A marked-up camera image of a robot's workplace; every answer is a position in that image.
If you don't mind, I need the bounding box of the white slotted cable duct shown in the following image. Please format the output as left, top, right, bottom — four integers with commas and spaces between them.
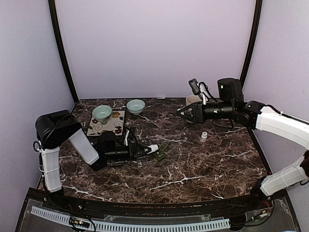
30, 206, 231, 232

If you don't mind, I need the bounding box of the teal ceramic bowl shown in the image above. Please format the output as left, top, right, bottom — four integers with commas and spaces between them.
126, 99, 145, 116
92, 105, 112, 125

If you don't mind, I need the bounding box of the square floral ceramic plate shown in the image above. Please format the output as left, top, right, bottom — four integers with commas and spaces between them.
86, 111, 125, 137

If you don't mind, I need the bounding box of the left teal ceramic bowl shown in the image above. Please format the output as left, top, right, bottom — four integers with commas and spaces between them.
92, 105, 112, 125

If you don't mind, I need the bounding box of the black front table rail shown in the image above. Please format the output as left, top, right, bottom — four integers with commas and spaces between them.
28, 189, 274, 218

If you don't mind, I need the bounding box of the cream coral-print mug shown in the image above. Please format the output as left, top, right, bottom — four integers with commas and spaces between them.
185, 95, 202, 106

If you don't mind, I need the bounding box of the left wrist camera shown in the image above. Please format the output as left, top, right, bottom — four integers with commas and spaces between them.
123, 128, 136, 146

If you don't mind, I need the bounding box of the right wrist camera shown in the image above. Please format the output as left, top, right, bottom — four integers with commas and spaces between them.
188, 78, 210, 105

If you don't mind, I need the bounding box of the left black frame post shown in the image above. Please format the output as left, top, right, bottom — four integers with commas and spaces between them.
48, 0, 79, 104

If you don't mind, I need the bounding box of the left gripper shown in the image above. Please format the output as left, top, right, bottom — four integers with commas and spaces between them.
105, 143, 152, 161

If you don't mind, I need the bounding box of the right black frame post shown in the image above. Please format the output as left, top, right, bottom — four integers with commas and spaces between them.
239, 0, 263, 87

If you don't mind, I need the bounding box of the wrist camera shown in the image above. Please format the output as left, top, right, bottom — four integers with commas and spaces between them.
188, 78, 210, 105
123, 128, 136, 146

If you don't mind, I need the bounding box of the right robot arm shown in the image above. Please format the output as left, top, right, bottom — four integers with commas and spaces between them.
177, 78, 309, 210

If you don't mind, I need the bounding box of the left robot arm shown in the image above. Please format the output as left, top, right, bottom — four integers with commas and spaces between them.
33, 110, 159, 211

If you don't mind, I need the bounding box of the white pill bottle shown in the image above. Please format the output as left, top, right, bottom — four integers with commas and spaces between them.
148, 145, 159, 154
201, 131, 208, 142

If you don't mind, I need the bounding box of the black frame post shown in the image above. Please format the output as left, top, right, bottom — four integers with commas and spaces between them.
48, 0, 79, 104
239, 0, 263, 87

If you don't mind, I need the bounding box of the right teal ceramic bowl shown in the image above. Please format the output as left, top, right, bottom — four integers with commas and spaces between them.
126, 99, 145, 116

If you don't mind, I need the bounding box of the small green circuit board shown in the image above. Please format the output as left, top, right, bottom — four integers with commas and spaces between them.
69, 217, 90, 229

